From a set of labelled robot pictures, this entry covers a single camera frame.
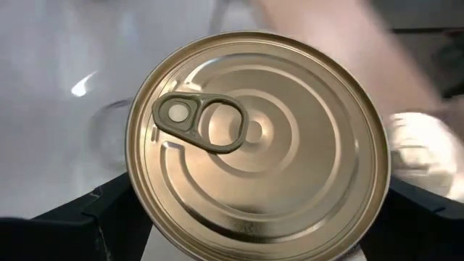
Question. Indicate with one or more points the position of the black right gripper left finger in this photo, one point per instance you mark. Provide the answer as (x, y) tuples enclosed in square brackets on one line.
[(72, 239)]

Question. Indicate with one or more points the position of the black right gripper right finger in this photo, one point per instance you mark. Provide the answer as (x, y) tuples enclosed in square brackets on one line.
[(417, 239)]

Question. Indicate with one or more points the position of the Bumble Bee light tuna can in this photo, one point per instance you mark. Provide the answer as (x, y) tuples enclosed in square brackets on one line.
[(424, 152)]

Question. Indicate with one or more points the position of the Wild Planet blue seafood can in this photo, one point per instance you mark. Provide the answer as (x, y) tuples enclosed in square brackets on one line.
[(261, 152)]

